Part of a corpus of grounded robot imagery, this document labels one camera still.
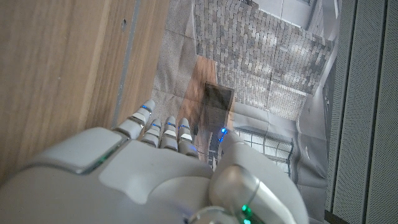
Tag printed office backdrop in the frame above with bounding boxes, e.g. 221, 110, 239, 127
150, 0, 343, 224

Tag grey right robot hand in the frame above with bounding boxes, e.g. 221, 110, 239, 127
0, 99, 310, 224

